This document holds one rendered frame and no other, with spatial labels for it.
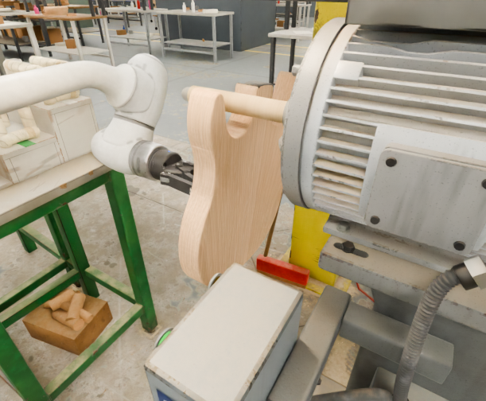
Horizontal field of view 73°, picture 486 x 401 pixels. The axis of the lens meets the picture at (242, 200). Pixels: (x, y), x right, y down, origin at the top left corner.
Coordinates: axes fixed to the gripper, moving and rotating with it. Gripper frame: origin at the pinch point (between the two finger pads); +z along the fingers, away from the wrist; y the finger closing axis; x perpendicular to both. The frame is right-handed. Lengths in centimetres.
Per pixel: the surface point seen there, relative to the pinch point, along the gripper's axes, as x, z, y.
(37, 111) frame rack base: 3, -71, -1
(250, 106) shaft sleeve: 19.3, 7.8, 9.9
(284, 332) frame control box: 1.3, 25.6, 30.1
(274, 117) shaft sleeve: 18.3, 11.9, 9.7
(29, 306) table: -87, -97, 3
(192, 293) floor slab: -98, -52, -56
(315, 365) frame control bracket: -5.1, 28.9, 26.5
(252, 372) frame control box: 1.4, 25.1, 36.1
